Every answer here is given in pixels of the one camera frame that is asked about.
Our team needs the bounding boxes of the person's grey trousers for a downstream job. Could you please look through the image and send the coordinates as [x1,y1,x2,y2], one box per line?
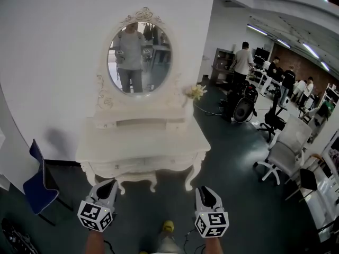
[155,230,179,254]

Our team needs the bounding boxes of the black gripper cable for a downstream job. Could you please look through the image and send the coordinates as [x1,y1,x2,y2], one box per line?
[183,228,207,254]
[103,239,117,254]

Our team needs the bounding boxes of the black equipment pile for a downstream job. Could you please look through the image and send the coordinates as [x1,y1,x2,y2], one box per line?
[0,217,33,254]

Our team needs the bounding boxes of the white vase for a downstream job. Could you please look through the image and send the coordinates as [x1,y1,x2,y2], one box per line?
[185,96,195,124]

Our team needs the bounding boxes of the oval white-framed mirror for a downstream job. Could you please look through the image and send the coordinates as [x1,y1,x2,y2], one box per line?
[104,20,175,99]

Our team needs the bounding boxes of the brown wooden cabinet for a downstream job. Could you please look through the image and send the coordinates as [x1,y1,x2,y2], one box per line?
[211,48,236,88]

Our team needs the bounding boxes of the white mesh office chair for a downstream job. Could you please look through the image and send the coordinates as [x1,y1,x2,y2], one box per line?
[253,114,314,187]

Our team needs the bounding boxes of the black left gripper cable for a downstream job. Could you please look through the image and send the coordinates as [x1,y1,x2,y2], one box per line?
[103,239,117,254]

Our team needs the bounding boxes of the pale yellow flower bouquet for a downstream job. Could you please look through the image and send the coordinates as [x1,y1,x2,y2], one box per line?
[185,84,208,101]

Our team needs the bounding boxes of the black stool with wooden legs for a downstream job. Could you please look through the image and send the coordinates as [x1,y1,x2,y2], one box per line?
[285,167,319,203]

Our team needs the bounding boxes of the white ornate dressing table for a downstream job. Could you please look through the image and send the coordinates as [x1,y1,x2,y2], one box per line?
[75,6,212,195]

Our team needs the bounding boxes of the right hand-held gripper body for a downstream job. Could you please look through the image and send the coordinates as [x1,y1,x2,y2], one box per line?
[194,204,229,239]

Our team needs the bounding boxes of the person's right forearm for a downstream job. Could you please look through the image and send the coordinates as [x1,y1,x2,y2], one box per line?
[204,235,225,254]

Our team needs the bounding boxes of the floor cable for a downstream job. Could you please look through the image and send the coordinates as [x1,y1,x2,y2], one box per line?
[194,102,226,117]

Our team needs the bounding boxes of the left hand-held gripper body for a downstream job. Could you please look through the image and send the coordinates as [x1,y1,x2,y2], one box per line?
[77,193,118,233]

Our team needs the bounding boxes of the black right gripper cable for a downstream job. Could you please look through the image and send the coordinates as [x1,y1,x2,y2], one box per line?
[183,228,207,254]

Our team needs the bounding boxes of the white office desk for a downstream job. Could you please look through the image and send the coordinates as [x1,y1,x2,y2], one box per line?
[251,67,283,96]

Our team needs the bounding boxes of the dark blue chair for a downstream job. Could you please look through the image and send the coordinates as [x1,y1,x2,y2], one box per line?
[23,139,74,226]

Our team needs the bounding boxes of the black wheeled robot base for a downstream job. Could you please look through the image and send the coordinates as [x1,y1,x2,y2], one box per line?
[224,81,259,123]

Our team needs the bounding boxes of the person's left forearm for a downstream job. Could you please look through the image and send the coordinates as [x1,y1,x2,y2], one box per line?
[85,230,105,254]

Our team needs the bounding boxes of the row of ceiling lights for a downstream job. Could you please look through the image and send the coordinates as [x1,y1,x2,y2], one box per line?
[247,0,331,72]

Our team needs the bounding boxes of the black office chair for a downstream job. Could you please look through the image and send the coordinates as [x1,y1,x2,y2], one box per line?
[257,88,289,143]

